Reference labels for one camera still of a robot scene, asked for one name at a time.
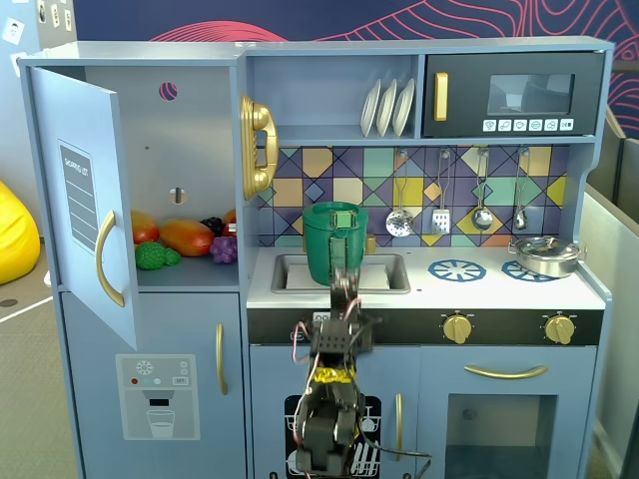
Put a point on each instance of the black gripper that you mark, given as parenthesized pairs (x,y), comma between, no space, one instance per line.
(343,295)

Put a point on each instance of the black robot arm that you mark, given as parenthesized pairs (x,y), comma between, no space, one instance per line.
(324,434)

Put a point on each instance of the green plastic cup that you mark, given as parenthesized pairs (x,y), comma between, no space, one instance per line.
(317,259)

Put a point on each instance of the grey sink basin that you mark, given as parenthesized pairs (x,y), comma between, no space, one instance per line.
(394,274)

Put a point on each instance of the steel toy skimmer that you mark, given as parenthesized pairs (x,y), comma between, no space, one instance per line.
(399,223)

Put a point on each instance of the gold stove knob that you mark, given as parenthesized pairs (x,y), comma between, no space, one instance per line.
(457,329)
(559,329)

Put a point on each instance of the steel toy spatula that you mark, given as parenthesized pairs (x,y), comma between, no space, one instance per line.
(441,222)

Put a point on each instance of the purple toy grapes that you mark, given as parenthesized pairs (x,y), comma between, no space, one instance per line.
(223,249)

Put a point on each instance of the red toy fruit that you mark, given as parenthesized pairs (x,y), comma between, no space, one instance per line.
(229,230)

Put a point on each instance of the orange toy fruit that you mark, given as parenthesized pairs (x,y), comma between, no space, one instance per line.
(230,216)

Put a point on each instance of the blue oven door with window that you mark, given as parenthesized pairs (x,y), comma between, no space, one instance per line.
(434,424)

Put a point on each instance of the blue wooden toy kitchen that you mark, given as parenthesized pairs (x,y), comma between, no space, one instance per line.
(499,294)

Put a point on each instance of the dark toy blackberry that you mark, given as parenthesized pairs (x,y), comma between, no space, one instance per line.
(212,225)

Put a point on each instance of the steel toy ladle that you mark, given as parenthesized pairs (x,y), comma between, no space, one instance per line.
(482,218)

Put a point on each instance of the orange toy mango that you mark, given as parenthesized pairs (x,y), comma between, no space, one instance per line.
(185,238)

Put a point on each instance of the steel toy spoon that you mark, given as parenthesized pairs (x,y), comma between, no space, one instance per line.
(520,219)

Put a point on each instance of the white toy plate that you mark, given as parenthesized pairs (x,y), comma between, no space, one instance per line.
(404,107)
(370,110)
(387,107)

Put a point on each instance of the gold toy telephone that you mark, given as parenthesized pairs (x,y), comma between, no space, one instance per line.
(257,120)

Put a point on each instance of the green toy lettuce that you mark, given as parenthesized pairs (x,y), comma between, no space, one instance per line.
(150,257)

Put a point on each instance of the steel toy pot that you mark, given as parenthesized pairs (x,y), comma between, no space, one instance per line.
(546,268)

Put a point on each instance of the red yellow toy apple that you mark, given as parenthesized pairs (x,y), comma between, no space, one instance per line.
(145,229)

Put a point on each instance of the black microwave door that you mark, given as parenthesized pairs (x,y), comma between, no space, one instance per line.
(464,100)

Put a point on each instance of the blue door with ice dispenser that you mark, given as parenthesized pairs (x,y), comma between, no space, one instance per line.
(100,324)

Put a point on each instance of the grey desk partition panel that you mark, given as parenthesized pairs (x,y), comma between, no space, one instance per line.
(609,299)

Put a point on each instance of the blue door with shopping list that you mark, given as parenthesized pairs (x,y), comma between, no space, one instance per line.
(65,125)

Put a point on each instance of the yellow beanbag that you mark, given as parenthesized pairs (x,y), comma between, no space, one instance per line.
(15,239)

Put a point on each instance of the white wall socket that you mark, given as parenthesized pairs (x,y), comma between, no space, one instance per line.
(13,30)

